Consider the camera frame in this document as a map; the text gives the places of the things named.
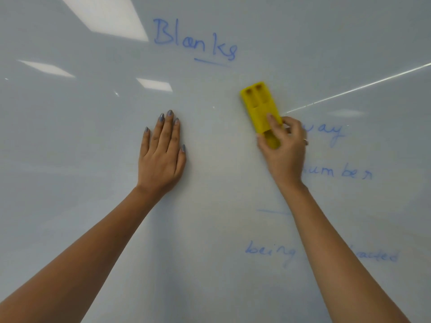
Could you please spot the person's left hand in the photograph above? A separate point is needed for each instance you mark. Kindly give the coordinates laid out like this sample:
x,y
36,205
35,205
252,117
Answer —
x,y
161,161

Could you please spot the white whiteboard with blue writing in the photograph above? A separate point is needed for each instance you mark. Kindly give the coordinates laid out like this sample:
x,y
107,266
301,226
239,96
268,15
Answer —
x,y
84,147

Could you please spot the person's right forearm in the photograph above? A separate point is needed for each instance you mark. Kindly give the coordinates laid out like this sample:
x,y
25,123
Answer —
x,y
346,262

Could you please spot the yellow whiteboard eraser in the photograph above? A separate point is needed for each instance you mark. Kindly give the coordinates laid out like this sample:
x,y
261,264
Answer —
x,y
259,104

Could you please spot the person's right hand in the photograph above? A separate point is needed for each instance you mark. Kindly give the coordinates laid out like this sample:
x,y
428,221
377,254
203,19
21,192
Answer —
x,y
286,161

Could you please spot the person's left forearm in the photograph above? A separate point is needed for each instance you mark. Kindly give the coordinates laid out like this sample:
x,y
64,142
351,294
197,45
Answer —
x,y
74,262

